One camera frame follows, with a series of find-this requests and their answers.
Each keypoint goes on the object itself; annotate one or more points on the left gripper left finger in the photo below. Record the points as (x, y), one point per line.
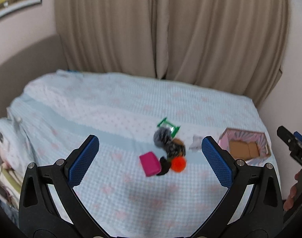
(49, 207)

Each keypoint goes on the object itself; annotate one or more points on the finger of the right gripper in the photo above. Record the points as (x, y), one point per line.
(298, 136)
(294, 145)

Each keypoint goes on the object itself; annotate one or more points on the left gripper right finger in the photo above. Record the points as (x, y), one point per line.
(252, 205)

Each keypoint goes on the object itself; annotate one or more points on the pink patterned cardboard box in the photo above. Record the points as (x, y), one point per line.
(250, 146)

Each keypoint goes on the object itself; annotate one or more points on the orange fluffy pompom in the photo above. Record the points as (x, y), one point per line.
(178, 164)

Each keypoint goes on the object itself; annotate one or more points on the black patterned cloth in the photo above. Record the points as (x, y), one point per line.
(173, 152)

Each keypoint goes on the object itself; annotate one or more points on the brown plush toy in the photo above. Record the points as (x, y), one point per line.
(178, 142)

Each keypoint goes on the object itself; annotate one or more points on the magenta zip pouch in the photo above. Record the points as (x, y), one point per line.
(150, 164)

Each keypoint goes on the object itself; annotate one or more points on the green wet wipes packet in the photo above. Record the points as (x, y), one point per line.
(174, 129)

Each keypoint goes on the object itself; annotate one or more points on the person's right hand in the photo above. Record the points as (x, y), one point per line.
(288, 204)

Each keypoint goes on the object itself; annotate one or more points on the light blue dotted bedspread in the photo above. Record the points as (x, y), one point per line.
(58, 111)

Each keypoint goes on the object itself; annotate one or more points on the beige curtain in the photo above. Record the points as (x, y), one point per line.
(235, 46)

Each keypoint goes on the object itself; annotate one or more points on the beige upholstered headboard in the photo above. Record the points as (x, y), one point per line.
(43, 57)

